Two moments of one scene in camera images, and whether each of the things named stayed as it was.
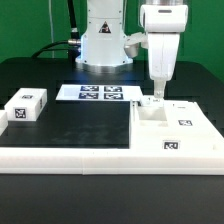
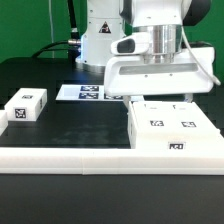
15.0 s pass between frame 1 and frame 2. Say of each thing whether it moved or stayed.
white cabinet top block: stayed
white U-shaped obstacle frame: stayed
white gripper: moved
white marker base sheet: stayed
